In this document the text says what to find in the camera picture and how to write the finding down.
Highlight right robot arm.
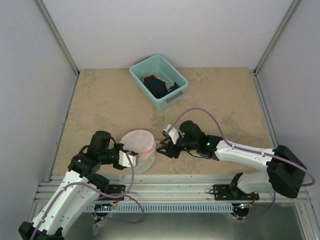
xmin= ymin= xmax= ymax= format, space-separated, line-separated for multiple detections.
xmin=156 ymin=120 xmax=306 ymax=200

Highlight purple cable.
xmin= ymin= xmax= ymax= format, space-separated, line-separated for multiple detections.
xmin=29 ymin=152 xmax=146 ymax=240
xmin=169 ymin=107 xmax=316 ymax=221

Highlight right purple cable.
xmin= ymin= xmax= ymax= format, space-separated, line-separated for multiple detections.
xmin=169 ymin=107 xmax=316 ymax=221

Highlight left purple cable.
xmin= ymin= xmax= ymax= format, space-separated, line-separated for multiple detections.
xmin=29 ymin=152 xmax=146 ymax=240

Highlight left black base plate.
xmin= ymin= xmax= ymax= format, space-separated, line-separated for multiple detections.
xmin=98 ymin=184 xmax=126 ymax=202

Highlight aluminium rail frame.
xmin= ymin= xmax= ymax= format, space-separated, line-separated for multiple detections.
xmin=28 ymin=175 xmax=320 ymax=240

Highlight white mesh laundry bag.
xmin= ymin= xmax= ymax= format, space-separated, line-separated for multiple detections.
xmin=120 ymin=129 xmax=156 ymax=173

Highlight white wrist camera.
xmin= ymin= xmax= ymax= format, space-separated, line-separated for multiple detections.
xmin=118 ymin=150 xmax=139 ymax=168
xmin=161 ymin=124 xmax=180 ymax=145

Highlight dark clothes in bin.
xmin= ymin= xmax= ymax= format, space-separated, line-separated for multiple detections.
xmin=143 ymin=75 xmax=180 ymax=99

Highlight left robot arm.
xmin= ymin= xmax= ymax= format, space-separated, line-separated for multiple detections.
xmin=18 ymin=130 xmax=138 ymax=240

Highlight right circuit board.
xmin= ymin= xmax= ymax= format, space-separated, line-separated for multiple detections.
xmin=238 ymin=202 xmax=252 ymax=209

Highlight frame post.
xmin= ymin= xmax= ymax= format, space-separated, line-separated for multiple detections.
xmin=34 ymin=0 xmax=80 ymax=78
xmin=252 ymin=0 xmax=302 ymax=78

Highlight right frame post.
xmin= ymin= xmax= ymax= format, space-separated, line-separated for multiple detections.
xmin=252 ymin=0 xmax=302 ymax=78

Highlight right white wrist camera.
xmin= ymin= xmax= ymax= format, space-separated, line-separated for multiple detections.
xmin=161 ymin=124 xmax=180 ymax=145

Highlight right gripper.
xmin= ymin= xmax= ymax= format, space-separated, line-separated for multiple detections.
xmin=156 ymin=136 xmax=198 ymax=159

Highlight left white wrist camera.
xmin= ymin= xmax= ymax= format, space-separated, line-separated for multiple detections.
xmin=118 ymin=150 xmax=139 ymax=168

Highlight teal plastic bin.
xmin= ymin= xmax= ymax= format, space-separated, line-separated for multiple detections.
xmin=129 ymin=54 xmax=189 ymax=111

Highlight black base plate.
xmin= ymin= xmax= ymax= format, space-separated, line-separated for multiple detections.
xmin=208 ymin=184 xmax=260 ymax=201
xmin=98 ymin=184 xmax=126 ymax=202

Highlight beige garment in bin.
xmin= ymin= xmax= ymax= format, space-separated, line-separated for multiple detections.
xmin=144 ymin=72 xmax=172 ymax=89

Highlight left frame post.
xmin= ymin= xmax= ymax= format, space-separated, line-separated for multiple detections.
xmin=34 ymin=0 xmax=80 ymax=78

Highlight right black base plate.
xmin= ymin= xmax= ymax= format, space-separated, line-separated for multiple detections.
xmin=208 ymin=184 xmax=260 ymax=201

